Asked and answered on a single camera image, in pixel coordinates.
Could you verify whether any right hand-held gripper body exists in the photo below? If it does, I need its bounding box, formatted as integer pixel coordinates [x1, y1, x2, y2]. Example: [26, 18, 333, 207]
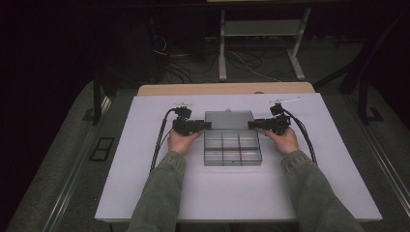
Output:
[266, 97, 303, 136]

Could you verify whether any tangle of floor cables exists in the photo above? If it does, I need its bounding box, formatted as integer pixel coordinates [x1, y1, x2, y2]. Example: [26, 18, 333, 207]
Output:
[150, 33, 282, 85]

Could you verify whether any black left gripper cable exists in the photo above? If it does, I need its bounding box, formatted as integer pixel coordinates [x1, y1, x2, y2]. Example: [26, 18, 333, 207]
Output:
[149, 107, 177, 173]

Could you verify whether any transparent grey compartment box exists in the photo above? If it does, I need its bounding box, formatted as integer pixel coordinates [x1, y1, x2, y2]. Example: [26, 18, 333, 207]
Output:
[203, 109, 263, 167]

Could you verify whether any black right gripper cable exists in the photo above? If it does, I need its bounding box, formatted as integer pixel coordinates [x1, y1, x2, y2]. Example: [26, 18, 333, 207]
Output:
[281, 107, 319, 167]

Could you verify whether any person's right hand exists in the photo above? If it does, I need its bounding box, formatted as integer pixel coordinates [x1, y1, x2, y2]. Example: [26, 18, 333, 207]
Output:
[262, 126, 301, 156]

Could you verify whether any white metal stand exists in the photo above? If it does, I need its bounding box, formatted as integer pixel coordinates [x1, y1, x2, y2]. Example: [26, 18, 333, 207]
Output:
[218, 8, 312, 82]

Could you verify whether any aluminium floor rail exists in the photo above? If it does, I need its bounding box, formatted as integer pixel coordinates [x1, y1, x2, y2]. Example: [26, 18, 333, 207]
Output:
[341, 95, 410, 211]
[41, 96, 112, 232]

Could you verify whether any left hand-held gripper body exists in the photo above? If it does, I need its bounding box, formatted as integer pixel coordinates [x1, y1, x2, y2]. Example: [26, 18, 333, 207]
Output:
[171, 101, 198, 136]

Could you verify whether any person's left hand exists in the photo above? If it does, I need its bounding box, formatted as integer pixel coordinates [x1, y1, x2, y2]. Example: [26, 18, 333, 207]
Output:
[166, 129, 203, 156]

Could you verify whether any black metal stand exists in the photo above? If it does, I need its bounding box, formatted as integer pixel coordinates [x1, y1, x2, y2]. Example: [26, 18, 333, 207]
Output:
[81, 70, 112, 127]
[357, 76, 385, 126]

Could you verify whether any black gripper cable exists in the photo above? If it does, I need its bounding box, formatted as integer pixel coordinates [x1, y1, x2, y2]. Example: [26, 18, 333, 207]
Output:
[281, 107, 319, 167]
[149, 107, 177, 173]

